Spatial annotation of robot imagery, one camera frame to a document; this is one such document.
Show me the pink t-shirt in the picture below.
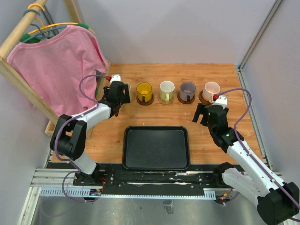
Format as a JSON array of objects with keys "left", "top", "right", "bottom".
[{"left": 7, "top": 26, "right": 107, "bottom": 116}]

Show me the small woven rattan coaster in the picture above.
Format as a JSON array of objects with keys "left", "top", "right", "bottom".
[{"left": 158, "top": 96, "right": 174, "bottom": 105}]

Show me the pale green mug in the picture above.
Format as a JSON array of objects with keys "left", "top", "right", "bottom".
[{"left": 159, "top": 81, "right": 175, "bottom": 104}]

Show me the grey clothes hanger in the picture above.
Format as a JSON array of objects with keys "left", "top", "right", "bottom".
[{"left": 19, "top": 23, "right": 66, "bottom": 43}]

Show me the large woven rattan coaster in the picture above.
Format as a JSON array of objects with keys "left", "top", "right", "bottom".
[{"left": 129, "top": 92, "right": 135, "bottom": 103}]

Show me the black plastic tray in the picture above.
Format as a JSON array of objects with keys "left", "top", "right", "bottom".
[{"left": 122, "top": 126, "right": 190, "bottom": 171}]

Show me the yellow clothes hanger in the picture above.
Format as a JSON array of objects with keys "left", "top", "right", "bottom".
[{"left": 27, "top": 2, "right": 96, "bottom": 36}]

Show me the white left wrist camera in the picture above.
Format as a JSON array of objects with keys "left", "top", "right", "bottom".
[{"left": 110, "top": 74, "right": 121, "bottom": 83}]

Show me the green clothes hanger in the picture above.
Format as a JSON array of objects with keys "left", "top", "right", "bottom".
[{"left": 19, "top": 22, "right": 95, "bottom": 44}]

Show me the cream mug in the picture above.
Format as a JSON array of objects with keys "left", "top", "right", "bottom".
[{"left": 124, "top": 82, "right": 131, "bottom": 95}]

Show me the wooden clothes rack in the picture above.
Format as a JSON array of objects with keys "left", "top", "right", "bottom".
[{"left": 0, "top": 0, "right": 111, "bottom": 138}]

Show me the grey slotted cable duct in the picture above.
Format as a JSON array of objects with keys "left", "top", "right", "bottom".
[{"left": 39, "top": 187, "right": 216, "bottom": 200}]

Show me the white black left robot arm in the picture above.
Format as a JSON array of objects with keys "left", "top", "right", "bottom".
[{"left": 50, "top": 81, "right": 130, "bottom": 186}]

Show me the yellow translucent cup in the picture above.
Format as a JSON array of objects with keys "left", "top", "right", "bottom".
[{"left": 136, "top": 82, "right": 152, "bottom": 103}]

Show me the pink mug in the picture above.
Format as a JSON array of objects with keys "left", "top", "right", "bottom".
[{"left": 202, "top": 82, "right": 221, "bottom": 103}]

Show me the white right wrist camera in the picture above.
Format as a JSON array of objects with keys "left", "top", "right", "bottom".
[{"left": 213, "top": 95, "right": 228, "bottom": 109}]

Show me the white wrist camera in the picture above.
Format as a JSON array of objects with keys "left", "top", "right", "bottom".
[
  {"left": 110, "top": 74, "right": 121, "bottom": 83},
  {"left": 213, "top": 95, "right": 228, "bottom": 109}
]

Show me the aluminium frame post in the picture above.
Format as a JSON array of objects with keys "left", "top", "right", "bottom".
[{"left": 238, "top": 0, "right": 286, "bottom": 70}]

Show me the dark wooden coaster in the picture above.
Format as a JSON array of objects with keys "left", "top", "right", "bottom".
[
  {"left": 177, "top": 92, "right": 195, "bottom": 105},
  {"left": 136, "top": 93, "right": 155, "bottom": 106},
  {"left": 199, "top": 90, "right": 214, "bottom": 105}
]

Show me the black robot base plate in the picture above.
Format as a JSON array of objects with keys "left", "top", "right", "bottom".
[{"left": 73, "top": 163, "right": 242, "bottom": 195}]

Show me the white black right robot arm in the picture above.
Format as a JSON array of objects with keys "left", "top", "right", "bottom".
[{"left": 193, "top": 103, "right": 300, "bottom": 225}]

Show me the purple mug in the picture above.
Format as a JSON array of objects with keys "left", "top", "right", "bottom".
[{"left": 180, "top": 81, "right": 196, "bottom": 101}]

